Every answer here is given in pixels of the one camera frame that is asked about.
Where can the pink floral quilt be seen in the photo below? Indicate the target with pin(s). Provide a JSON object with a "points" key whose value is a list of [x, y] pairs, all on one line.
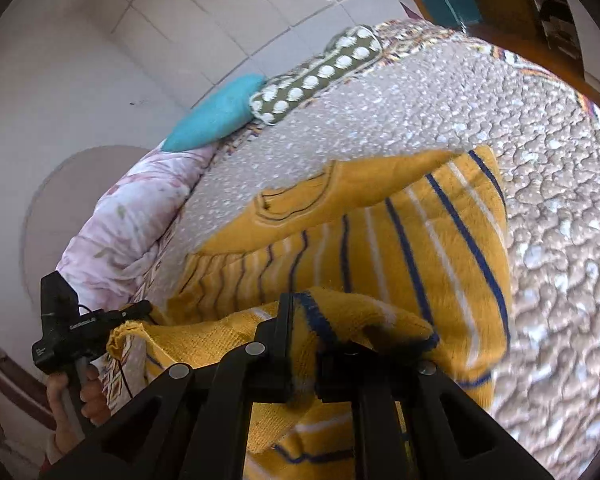
{"points": [[130, 220]]}

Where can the textured patterned bedspread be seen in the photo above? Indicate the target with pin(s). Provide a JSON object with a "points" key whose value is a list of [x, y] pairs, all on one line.
{"points": [[480, 110]]}

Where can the person's left hand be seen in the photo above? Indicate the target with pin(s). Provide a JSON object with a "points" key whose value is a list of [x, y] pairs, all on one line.
{"points": [[87, 400]]}

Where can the teal pillow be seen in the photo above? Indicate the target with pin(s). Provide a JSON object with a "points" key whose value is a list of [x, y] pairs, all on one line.
{"points": [[211, 114]]}

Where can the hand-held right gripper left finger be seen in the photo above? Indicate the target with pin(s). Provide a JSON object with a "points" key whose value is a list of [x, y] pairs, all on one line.
{"points": [[282, 345]]}

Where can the dark wooden furniture edge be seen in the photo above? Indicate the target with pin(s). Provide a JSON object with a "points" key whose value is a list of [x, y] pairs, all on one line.
{"points": [[10, 385]]}

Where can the yellow striped sweater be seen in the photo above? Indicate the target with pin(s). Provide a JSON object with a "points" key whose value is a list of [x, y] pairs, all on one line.
{"points": [[380, 240]]}

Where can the wall poster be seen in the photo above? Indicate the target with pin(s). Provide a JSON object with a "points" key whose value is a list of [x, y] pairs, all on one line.
{"points": [[555, 5]]}

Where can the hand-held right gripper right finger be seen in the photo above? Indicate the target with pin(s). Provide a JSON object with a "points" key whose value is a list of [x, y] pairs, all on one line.
{"points": [[375, 360]]}

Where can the green shell-print pillow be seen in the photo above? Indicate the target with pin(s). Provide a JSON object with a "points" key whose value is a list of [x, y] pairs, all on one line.
{"points": [[316, 74]]}

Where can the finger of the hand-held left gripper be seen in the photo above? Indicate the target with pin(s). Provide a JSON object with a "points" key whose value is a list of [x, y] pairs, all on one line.
{"points": [[136, 308]]}

